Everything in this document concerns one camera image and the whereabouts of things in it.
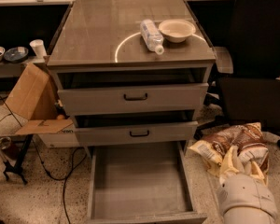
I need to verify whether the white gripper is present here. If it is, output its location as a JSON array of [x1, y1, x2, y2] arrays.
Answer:
[[217, 146, 278, 220]]

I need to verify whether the brown chip bag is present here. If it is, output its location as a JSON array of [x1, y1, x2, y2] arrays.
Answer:
[[189, 122, 269, 186]]

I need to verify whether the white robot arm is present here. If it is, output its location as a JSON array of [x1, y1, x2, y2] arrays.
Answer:
[[217, 146, 277, 224]]

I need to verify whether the grey middle drawer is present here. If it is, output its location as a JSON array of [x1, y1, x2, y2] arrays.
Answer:
[[75, 110, 198, 146]]

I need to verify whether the grey top drawer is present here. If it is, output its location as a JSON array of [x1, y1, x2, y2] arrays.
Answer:
[[57, 68, 210, 116]]

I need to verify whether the grey drawer cabinet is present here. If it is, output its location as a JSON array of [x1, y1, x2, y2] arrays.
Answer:
[[46, 0, 217, 154]]

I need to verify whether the black office chair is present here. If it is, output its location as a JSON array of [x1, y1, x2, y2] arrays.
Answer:
[[194, 0, 280, 147]]

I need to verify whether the beige paper bowl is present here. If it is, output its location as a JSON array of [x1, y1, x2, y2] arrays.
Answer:
[[159, 20, 196, 43]]

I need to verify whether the clear plastic water bottle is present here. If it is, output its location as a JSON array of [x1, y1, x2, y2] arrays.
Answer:
[[140, 20, 164, 55]]

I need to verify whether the white box on floor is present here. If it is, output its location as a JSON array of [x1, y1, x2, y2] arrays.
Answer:
[[39, 125, 79, 148]]

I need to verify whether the open cardboard box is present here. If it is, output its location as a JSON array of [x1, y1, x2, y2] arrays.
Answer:
[[6, 63, 73, 134]]

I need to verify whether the black tripod stand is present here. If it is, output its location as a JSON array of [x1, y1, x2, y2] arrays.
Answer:
[[0, 134, 33, 185]]

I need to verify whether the white paper cup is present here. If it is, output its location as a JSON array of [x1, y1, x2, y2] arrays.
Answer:
[[30, 39, 47, 59]]

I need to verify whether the blue patterned bowl right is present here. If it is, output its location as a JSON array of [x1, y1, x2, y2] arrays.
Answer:
[[4, 47, 29, 63]]

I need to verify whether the low grey shelf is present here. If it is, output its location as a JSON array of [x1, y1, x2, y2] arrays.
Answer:
[[0, 57, 46, 78]]

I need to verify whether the black floor cable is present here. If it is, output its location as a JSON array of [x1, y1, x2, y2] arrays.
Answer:
[[0, 91, 88, 224]]

